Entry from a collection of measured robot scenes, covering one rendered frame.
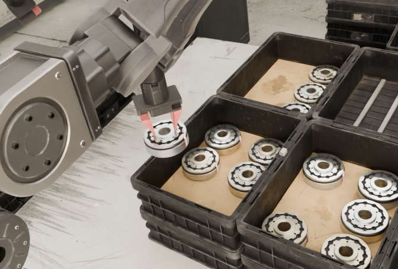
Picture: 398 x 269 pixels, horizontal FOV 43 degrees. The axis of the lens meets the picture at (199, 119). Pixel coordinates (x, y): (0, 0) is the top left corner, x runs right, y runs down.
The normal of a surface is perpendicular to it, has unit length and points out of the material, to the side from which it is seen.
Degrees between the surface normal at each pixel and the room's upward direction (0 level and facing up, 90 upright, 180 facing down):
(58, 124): 90
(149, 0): 52
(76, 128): 90
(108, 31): 39
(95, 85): 84
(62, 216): 0
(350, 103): 0
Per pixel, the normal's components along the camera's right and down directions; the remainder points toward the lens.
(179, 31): -0.38, 0.47
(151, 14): 0.05, -0.03
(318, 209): -0.14, -0.79
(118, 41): 0.44, -0.48
